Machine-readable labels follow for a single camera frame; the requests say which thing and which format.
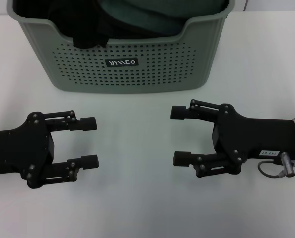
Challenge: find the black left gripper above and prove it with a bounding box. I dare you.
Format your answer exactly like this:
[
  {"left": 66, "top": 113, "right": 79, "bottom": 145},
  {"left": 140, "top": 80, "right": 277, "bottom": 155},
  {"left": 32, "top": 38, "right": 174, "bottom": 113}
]
[{"left": 0, "top": 111, "right": 99, "bottom": 189}]

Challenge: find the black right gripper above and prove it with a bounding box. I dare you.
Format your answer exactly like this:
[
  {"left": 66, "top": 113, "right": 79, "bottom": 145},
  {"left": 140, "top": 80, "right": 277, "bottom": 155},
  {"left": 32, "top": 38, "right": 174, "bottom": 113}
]
[{"left": 172, "top": 103, "right": 295, "bottom": 178}]

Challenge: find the dark green towel black trim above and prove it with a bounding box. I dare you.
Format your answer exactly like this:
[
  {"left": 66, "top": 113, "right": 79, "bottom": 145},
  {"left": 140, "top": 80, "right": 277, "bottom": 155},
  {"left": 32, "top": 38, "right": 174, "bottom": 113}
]
[{"left": 99, "top": 0, "right": 229, "bottom": 33}]

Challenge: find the green perforated plastic storage basket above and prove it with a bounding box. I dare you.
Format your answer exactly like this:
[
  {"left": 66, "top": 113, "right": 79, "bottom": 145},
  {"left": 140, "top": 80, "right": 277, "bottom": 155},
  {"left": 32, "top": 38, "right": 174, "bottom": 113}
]
[{"left": 7, "top": 0, "right": 230, "bottom": 95}]

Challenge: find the black cloth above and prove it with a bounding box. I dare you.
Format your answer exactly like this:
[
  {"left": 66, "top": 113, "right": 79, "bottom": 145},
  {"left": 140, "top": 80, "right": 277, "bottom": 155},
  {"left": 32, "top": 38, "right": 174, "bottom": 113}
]
[{"left": 13, "top": 0, "right": 183, "bottom": 49}]

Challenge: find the right gripper cable with plug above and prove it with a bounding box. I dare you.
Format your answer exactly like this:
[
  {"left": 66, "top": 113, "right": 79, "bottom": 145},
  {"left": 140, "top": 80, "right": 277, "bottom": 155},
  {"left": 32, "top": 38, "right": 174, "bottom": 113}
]
[{"left": 257, "top": 152, "right": 295, "bottom": 179}]

